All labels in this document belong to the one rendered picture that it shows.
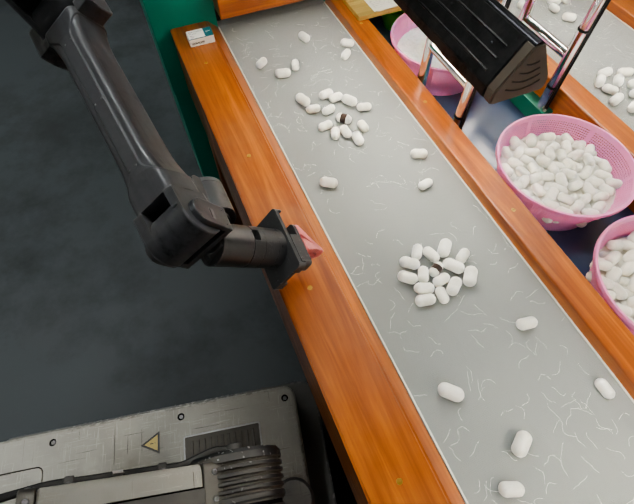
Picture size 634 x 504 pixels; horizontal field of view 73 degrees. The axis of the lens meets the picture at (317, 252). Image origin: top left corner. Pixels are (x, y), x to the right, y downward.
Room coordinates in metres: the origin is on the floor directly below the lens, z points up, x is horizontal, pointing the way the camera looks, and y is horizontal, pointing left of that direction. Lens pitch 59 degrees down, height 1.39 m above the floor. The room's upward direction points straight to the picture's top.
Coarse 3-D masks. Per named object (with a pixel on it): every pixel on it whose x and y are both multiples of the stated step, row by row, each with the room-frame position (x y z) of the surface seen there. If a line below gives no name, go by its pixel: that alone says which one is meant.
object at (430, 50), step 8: (504, 0) 0.69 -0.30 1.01; (424, 48) 0.84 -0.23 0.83; (432, 48) 0.82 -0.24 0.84; (424, 56) 0.83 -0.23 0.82; (432, 56) 0.83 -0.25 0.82; (440, 56) 0.79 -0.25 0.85; (424, 64) 0.83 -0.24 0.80; (448, 64) 0.76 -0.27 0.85; (424, 72) 0.83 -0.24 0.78; (456, 72) 0.74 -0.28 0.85; (424, 80) 0.83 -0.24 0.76; (464, 80) 0.71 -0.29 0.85; (464, 88) 0.70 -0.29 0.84; (472, 88) 0.69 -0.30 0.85; (464, 96) 0.69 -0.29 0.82; (472, 96) 0.69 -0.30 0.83; (464, 104) 0.69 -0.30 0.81; (456, 112) 0.70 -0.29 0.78; (464, 112) 0.69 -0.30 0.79; (456, 120) 0.69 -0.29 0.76; (464, 120) 0.69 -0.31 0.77
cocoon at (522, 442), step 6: (522, 432) 0.09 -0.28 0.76; (516, 438) 0.08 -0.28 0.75; (522, 438) 0.08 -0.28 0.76; (528, 438) 0.08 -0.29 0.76; (516, 444) 0.07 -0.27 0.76; (522, 444) 0.07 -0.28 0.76; (528, 444) 0.07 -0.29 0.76; (516, 450) 0.06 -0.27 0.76; (522, 450) 0.06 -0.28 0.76; (528, 450) 0.06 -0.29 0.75; (522, 456) 0.06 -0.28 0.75
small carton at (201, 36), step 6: (192, 30) 0.98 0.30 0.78; (198, 30) 0.98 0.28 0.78; (204, 30) 0.98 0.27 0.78; (210, 30) 0.98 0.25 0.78; (192, 36) 0.95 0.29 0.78; (198, 36) 0.95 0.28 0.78; (204, 36) 0.95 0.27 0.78; (210, 36) 0.96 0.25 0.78; (192, 42) 0.94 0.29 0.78; (198, 42) 0.95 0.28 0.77; (204, 42) 0.95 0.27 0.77; (210, 42) 0.96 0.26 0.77
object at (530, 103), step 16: (528, 0) 0.93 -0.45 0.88; (608, 0) 0.78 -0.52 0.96; (528, 16) 0.92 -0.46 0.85; (592, 16) 0.79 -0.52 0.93; (544, 32) 0.87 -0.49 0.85; (576, 32) 0.80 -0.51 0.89; (560, 48) 0.81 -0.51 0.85; (576, 48) 0.78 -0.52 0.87; (560, 64) 0.79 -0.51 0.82; (560, 80) 0.78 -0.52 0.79; (528, 96) 0.83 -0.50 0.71; (544, 96) 0.79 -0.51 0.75; (528, 112) 0.80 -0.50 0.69; (544, 112) 0.77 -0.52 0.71
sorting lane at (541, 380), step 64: (320, 64) 0.91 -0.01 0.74; (384, 128) 0.69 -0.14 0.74; (320, 192) 0.52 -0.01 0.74; (384, 192) 0.52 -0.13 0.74; (448, 192) 0.52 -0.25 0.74; (384, 256) 0.38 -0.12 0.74; (448, 256) 0.38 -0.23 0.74; (512, 256) 0.38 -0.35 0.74; (384, 320) 0.26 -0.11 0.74; (448, 320) 0.26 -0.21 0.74; (512, 320) 0.26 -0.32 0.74; (512, 384) 0.16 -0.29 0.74; (576, 384) 0.16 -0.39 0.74; (448, 448) 0.07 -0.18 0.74; (576, 448) 0.07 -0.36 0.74
